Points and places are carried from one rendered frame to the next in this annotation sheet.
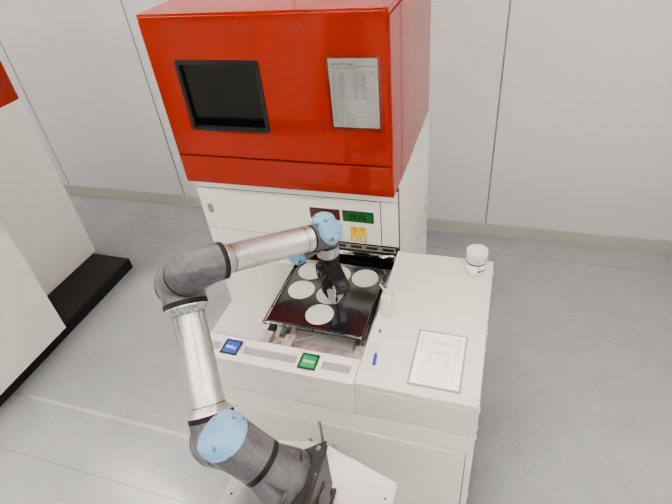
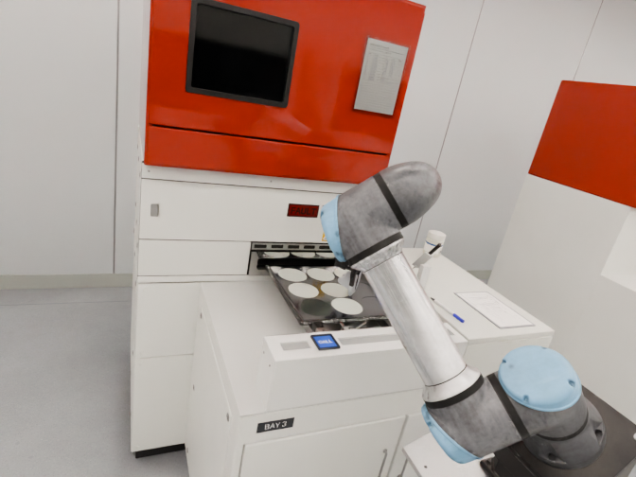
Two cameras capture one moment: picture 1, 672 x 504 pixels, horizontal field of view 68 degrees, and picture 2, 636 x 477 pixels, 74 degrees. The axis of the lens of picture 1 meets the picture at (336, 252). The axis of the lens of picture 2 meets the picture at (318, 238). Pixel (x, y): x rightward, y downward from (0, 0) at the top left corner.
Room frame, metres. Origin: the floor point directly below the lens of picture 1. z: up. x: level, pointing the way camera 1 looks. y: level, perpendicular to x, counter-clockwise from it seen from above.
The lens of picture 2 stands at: (0.54, 1.05, 1.53)
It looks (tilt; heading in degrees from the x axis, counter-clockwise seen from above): 20 degrees down; 312
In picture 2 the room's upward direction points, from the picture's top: 11 degrees clockwise
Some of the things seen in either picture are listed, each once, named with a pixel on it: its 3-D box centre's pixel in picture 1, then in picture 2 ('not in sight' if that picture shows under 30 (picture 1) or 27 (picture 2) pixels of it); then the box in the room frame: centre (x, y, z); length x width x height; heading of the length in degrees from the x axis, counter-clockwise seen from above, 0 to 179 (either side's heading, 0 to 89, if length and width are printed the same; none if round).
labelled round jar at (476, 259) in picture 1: (476, 260); (433, 243); (1.29, -0.48, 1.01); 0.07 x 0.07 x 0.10
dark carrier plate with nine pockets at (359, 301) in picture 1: (329, 293); (332, 290); (1.34, 0.04, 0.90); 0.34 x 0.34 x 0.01; 69
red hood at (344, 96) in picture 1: (307, 71); (260, 74); (1.91, 0.03, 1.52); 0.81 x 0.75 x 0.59; 69
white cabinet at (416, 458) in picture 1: (352, 402); (338, 422); (1.21, 0.01, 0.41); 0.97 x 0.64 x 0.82; 69
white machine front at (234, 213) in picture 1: (297, 226); (265, 229); (1.62, 0.14, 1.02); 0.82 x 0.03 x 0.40; 69
